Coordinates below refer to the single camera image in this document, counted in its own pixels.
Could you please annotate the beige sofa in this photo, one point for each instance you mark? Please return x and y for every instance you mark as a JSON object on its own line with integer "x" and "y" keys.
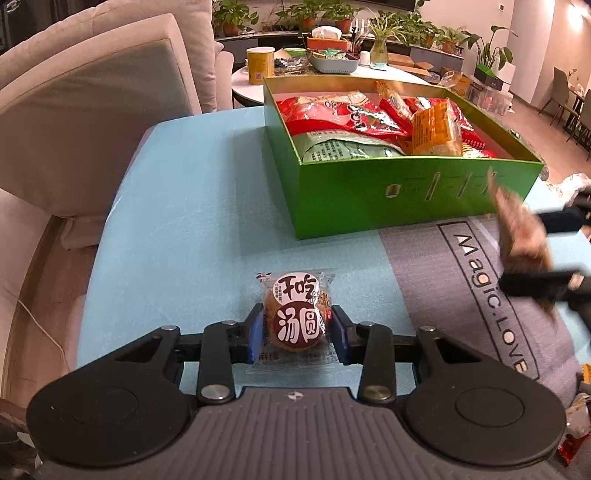
{"x": 77, "y": 98}

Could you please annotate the orange tissue box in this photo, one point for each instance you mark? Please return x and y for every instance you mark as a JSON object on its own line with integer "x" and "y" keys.
{"x": 327, "y": 37}

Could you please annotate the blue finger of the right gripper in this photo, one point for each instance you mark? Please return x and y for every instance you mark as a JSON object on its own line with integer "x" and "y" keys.
{"x": 572, "y": 287}
{"x": 571, "y": 219}

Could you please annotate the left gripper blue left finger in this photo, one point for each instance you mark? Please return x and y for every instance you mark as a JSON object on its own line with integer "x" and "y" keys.
{"x": 220, "y": 346}

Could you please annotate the round brown cookie packet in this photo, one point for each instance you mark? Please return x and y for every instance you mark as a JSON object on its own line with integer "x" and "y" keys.
{"x": 297, "y": 315}

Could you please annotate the white round table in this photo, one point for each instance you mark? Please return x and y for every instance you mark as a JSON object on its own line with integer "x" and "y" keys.
{"x": 362, "y": 79}

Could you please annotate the blue snack tray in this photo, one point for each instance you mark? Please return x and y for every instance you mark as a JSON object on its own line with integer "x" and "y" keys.
{"x": 332, "y": 61}

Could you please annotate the grey dining chair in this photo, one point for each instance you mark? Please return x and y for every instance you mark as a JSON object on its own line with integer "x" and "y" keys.
{"x": 565, "y": 100}

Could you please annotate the green cardboard box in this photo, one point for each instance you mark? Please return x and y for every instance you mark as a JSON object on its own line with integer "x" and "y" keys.
{"x": 338, "y": 197}

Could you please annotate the glass vase with plant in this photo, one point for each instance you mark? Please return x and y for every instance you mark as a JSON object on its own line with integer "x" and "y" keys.
{"x": 384, "y": 26}

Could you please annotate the orange cake snack packet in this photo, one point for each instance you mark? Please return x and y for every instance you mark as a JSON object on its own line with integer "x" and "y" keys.
{"x": 436, "y": 128}

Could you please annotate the yellow canister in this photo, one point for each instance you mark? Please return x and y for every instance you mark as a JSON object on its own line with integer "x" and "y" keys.
{"x": 260, "y": 64}

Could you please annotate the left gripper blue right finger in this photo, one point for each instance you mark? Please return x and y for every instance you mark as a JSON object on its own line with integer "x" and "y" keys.
{"x": 374, "y": 347}

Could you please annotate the green snack packet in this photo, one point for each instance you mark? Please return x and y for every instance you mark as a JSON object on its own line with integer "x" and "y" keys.
{"x": 340, "y": 145}

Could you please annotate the brown nut snack packet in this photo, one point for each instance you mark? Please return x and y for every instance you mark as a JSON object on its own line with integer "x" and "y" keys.
{"x": 522, "y": 235}

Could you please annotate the large red rice cracker bag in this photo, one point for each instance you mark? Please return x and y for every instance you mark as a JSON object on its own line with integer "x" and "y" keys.
{"x": 352, "y": 112}

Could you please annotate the red pleated snack packet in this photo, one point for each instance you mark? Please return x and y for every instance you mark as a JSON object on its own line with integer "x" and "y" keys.
{"x": 473, "y": 145}

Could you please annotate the light blue play mat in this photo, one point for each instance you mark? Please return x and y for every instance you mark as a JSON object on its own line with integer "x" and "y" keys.
{"x": 200, "y": 213}

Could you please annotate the beige cake snack packet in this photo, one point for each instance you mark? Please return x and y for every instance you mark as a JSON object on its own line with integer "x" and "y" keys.
{"x": 392, "y": 102}

